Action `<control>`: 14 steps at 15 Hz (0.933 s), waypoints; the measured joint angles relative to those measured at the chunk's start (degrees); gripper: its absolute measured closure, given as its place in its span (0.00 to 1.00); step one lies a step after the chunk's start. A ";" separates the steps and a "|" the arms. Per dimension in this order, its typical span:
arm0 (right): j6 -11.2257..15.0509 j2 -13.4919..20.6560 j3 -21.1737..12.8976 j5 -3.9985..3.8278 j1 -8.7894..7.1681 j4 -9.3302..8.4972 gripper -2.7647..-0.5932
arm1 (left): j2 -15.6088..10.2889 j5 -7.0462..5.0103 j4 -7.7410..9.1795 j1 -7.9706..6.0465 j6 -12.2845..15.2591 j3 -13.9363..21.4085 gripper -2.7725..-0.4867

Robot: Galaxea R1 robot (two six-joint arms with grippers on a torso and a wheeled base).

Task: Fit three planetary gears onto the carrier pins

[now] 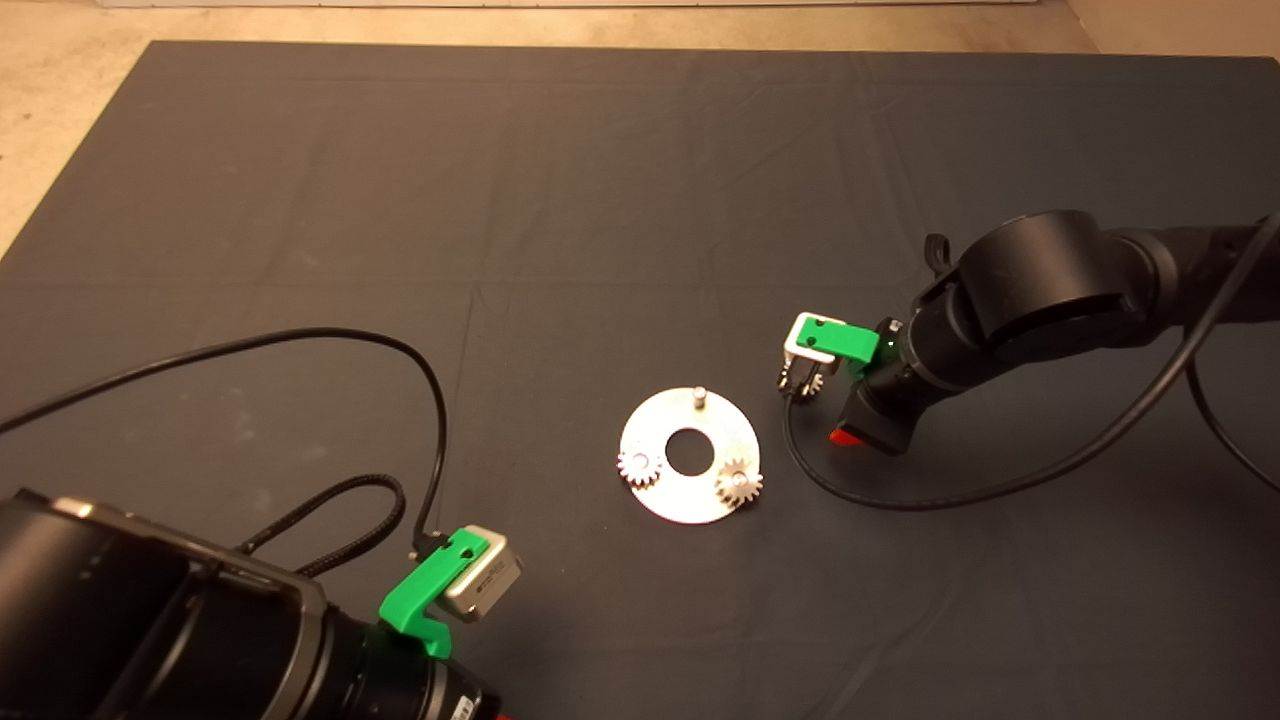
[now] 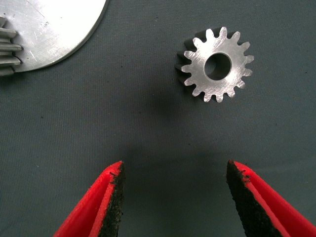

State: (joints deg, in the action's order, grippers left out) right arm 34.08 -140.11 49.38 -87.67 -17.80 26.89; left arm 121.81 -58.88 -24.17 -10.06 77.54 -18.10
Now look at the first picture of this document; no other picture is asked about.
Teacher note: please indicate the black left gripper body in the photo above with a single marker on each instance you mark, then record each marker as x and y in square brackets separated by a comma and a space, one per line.
[395, 690]

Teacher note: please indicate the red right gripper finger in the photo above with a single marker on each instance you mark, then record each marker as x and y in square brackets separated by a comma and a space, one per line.
[845, 437]

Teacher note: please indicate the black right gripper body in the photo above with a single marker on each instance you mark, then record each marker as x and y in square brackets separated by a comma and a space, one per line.
[890, 400]

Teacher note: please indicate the small steel planetary gear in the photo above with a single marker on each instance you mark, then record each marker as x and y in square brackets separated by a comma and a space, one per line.
[628, 472]
[728, 492]
[812, 386]

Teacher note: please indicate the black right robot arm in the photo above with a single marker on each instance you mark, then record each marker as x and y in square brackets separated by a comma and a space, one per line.
[1050, 280]

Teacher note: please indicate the round metal carrier plate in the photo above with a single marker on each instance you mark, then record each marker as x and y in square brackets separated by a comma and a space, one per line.
[690, 500]

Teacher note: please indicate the dark grey table cloth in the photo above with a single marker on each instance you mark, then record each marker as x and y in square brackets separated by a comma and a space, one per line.
[600, 200]

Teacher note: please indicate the silver right camera box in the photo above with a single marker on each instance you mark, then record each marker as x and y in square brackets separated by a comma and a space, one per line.
[800, 345]

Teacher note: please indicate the silver camera box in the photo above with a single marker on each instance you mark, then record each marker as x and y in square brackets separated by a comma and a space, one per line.
[800, 345]
[495, 588]

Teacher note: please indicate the green left camera mount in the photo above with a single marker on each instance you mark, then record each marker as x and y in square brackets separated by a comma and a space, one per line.
[425, 590]

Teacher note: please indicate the silver left camera box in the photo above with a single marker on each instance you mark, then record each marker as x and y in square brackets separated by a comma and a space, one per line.
[495, 588]

